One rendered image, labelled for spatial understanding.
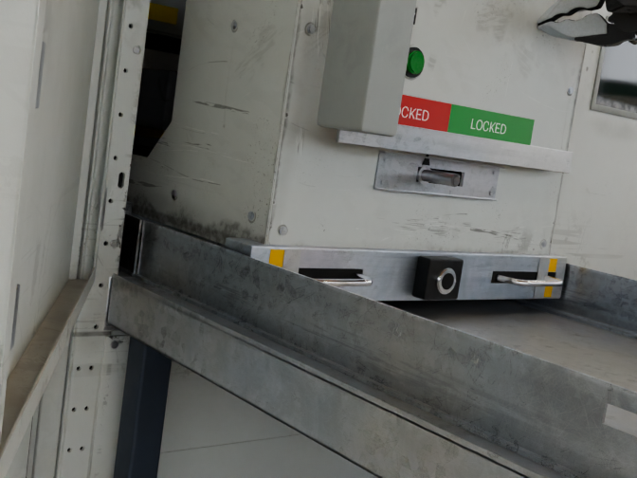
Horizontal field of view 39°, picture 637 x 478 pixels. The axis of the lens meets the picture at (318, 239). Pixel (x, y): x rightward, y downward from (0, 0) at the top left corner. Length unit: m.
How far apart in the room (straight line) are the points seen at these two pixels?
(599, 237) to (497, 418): 1.07
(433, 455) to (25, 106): 0.39
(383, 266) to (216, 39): 0.32
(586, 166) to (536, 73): 0.46
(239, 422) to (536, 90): 0.59
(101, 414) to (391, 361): 0.48
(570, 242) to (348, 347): 0.91
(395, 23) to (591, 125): 0.82
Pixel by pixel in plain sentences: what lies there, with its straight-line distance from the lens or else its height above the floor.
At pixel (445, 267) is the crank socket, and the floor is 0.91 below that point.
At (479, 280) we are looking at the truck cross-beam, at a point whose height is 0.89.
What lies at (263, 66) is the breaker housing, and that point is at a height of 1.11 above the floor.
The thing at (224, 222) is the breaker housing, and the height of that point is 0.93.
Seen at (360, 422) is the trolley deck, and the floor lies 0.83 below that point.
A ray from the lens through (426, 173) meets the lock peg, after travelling 1.06.
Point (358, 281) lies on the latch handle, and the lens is 0.96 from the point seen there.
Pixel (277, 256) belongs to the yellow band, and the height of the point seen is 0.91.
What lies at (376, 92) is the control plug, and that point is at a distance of 0.86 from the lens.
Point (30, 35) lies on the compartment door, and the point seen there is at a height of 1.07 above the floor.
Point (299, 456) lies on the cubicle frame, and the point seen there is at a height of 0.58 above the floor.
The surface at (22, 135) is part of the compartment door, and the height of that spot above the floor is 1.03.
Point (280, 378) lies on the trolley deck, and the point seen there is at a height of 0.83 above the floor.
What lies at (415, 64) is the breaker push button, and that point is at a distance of 1.04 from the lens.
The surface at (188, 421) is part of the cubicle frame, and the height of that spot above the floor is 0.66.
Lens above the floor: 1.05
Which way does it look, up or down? 7 degrees down
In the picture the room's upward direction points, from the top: 8 degrees clockwise
